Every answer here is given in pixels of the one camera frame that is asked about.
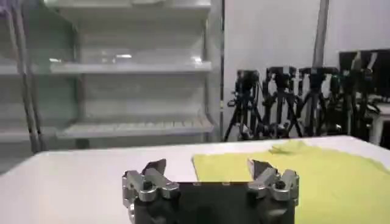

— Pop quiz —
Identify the white desk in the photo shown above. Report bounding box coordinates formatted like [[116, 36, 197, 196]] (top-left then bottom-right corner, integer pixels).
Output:
[[367, 102, 390, 147]]

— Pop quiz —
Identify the dark thin cable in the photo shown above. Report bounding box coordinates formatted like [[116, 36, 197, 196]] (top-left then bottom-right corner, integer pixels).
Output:
[[10, 0, 40, 154], [21, 0, 48, 152]]

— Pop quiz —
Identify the yellow shirt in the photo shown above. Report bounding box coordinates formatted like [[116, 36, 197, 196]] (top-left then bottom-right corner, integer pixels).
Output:
[[191, 139, 390, 224]]

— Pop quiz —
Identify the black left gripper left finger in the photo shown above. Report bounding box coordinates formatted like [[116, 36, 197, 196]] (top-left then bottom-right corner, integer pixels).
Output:
[[121, 158, 180, 209]]

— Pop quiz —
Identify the grey upright pole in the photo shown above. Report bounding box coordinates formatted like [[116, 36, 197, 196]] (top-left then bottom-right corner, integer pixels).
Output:
[[305, 0, 330, 135]]

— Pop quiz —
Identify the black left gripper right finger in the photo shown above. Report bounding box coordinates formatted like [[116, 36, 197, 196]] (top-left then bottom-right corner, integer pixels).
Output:
[[246, 158, 300, 205]]

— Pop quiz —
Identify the white empty shelf rack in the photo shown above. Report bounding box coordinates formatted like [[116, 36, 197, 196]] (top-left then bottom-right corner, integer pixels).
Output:
[[0, 0, 225, 150]]

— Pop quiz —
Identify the black monitor screen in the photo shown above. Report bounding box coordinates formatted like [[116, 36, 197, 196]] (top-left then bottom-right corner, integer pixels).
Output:
[[338, 48, 390, 99]]

